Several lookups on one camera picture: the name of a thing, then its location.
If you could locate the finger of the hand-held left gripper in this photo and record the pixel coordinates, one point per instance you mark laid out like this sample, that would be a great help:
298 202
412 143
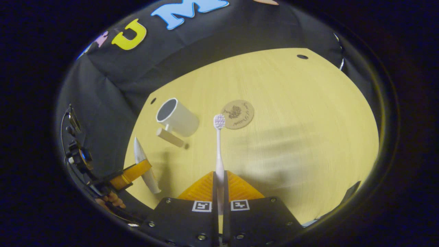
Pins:
133 173

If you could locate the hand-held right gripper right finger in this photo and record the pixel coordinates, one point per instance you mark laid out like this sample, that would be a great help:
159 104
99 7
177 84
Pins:
253 223

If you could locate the white toothpaste tube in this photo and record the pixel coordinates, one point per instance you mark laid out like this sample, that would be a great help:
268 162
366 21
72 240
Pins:
139 154

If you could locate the wooden desktop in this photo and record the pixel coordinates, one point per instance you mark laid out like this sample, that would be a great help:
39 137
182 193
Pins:
291 120

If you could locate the white cup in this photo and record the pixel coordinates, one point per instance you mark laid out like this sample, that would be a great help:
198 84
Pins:
183 120

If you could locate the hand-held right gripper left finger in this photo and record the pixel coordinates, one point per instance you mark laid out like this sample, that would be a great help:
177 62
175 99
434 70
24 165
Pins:
181 223

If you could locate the round wooden coaster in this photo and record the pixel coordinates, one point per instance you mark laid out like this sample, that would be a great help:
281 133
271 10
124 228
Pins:
237 114

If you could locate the white pink toothbrush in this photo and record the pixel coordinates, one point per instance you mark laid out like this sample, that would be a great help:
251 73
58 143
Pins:
219 154

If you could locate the black backdrop cloth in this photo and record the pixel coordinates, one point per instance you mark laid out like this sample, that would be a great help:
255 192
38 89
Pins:
205 44

